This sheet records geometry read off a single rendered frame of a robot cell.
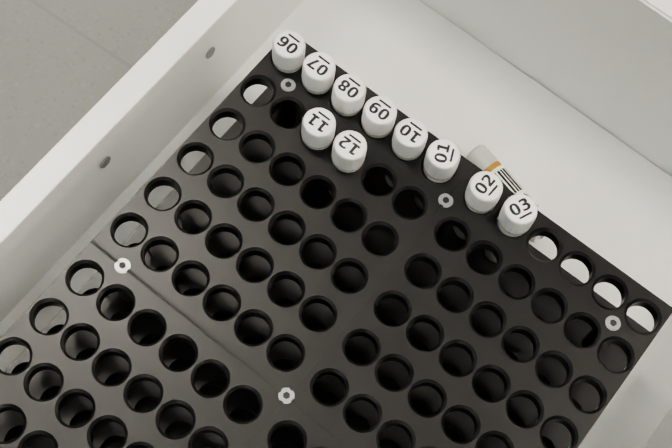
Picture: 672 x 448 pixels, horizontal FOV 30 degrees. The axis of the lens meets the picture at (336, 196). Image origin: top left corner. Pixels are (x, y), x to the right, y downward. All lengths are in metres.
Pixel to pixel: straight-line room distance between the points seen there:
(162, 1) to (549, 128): 1.04
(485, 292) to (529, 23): 0.13
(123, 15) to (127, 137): 1.05
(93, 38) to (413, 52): 1.00
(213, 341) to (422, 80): 0.17
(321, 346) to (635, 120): 0.18
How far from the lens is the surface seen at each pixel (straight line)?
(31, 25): 1.54
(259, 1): 0.51
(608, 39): 0.50
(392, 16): 0.56
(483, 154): 0.52
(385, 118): 0.45
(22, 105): 1.49
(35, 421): 0.43
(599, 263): 0.46
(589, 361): 0.45
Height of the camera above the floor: 1.32
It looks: 67 degrees down
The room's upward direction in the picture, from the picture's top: 10 degrees clockwise
